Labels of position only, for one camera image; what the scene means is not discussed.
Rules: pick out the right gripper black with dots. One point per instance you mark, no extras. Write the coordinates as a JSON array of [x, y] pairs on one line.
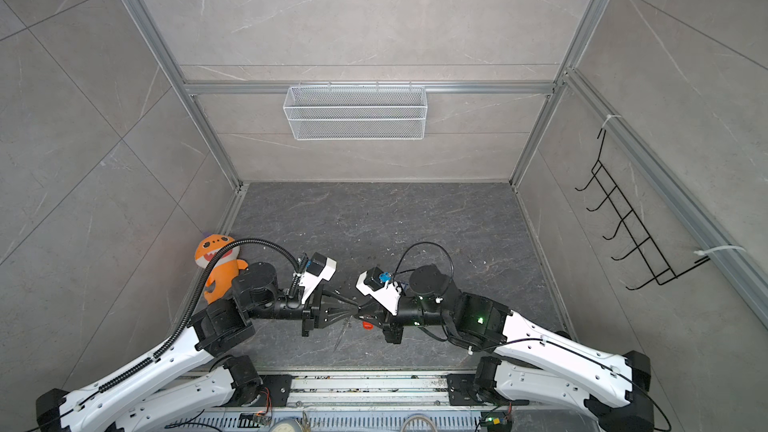
[[388, 322]]

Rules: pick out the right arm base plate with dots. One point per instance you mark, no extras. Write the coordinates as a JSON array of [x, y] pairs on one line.
[[469, 390]]

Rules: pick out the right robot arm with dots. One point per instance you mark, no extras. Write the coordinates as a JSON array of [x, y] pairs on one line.
[[522, 361]]

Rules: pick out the white wire mesh basket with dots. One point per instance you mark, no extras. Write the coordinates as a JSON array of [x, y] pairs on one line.
[[367, 112]]

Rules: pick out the orange shark plush toy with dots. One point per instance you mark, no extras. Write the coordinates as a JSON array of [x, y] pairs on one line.
[[226, 268]]

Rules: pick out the aluminium rail frame front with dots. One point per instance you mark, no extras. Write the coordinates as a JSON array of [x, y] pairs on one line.
[[378, 401]]

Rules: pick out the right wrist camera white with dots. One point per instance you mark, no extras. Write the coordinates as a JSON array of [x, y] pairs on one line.
[[381, 286]]

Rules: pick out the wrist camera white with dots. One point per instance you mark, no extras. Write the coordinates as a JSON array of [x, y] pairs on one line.
[[381, 286], [319, 268]]

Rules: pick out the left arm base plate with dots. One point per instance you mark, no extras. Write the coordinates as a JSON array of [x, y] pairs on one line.
[[270, 388]]

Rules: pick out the black wire hook rack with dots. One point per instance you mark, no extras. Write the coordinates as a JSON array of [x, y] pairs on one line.
[[629, 223]]

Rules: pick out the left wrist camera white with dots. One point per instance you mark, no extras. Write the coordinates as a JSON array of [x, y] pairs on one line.
[[319, 268]]

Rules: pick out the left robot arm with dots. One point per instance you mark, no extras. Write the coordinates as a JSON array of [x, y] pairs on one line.
[[193, 369]]

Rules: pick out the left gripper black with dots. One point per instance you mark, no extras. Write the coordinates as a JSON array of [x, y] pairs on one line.
[[313, 310]]

